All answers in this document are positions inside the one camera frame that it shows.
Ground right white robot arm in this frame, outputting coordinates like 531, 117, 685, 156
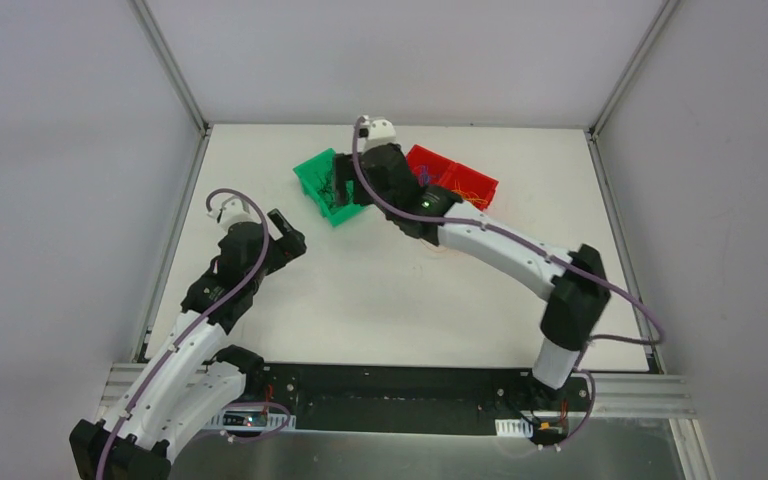
332, 143, 611, 410

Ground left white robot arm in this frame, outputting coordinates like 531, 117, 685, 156
69, 204, 306, 479

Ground red plastic double bin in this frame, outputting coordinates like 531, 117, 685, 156
406, 145, 498, 211

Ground green plastic bin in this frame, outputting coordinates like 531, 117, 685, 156
292, 148, 365, 227

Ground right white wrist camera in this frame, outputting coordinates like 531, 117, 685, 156
356, 115, 397, 153

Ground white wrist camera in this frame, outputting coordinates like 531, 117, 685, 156
208, 197, 253, 233
356, 115, 397, 153

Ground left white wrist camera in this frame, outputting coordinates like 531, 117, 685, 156
208, 197, 253, 233

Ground yellow wires in red bin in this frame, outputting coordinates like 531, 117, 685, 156
456, 188, 491, 210

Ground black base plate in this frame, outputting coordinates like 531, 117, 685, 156
211, 363, 592, 436

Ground aluminium frame rail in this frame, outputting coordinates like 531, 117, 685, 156
593, 373, 697, 419

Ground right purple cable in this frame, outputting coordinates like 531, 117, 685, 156
350, 115, 666, 458

